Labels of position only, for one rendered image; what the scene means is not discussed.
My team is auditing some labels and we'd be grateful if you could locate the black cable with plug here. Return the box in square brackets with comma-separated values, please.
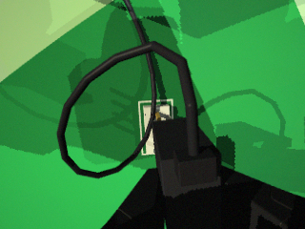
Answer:
[57, 0, 222, 229]

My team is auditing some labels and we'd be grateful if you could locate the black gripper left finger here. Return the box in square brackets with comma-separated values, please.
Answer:
[100, 168, 165, 229]

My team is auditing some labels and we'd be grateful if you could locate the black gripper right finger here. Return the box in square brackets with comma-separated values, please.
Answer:
[221, 165, 305, 229]

